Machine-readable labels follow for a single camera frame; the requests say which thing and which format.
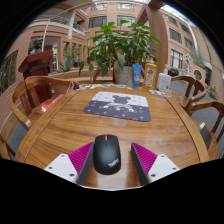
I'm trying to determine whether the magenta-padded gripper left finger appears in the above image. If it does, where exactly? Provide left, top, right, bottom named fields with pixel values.
left=43, top=141, right=95, bottom=186

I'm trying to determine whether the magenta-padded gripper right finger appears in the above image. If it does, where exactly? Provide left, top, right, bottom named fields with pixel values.
left=130, top=142, right=181, bottom=187

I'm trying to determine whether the black computer mouse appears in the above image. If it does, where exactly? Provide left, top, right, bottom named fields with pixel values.
left=92, top=133, right=122, bottom=176

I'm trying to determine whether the grey printed mouse pad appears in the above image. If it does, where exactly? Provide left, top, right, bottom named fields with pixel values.
left=83, top=91, right=152, bottom=123

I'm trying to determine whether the black notebook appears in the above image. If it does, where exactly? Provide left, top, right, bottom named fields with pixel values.
left=197, top=120, right=207, bottom=132

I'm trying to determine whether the red plastic bag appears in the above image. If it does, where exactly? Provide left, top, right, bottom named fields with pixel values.
left=40, top=93, right=65, bottom=113

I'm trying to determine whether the clear plastic packet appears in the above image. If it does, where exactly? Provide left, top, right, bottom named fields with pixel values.
left=148, top=89, right=164, bottom=97

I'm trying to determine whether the wooden armchair with black notebook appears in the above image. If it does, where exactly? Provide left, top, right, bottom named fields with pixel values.
left=185, top=99, right=224, bottom=161

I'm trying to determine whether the wooden armchair with red bag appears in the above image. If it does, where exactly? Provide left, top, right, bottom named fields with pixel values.
left=9, top=75, right=73, bottom=131

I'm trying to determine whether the white pump bottle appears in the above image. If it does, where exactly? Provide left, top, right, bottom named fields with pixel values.
left=156, top=68, right=172, bottom=93

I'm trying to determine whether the yellow flowering plant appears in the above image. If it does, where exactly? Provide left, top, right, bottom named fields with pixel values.
left=208, top=84, right=218, bottom=100

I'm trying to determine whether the yellow dish soap bottle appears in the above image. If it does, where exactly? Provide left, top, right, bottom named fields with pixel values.
left=142, top=57, right=158, bottom=91

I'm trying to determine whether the long wooden planter bench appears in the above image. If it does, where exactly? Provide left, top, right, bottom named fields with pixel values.
left=49, top=68, right=114, bottom=84

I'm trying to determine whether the blue tube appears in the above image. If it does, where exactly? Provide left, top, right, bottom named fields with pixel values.
left=131, top=63, right=143, bottom=89

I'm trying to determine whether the green plant in white pot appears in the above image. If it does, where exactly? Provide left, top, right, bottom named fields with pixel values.
left=78, top=19, right=161, bottom=86

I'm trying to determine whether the dark red wooden lectern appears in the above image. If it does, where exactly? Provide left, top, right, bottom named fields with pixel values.
left=18, top=49, right=54, bottom=105

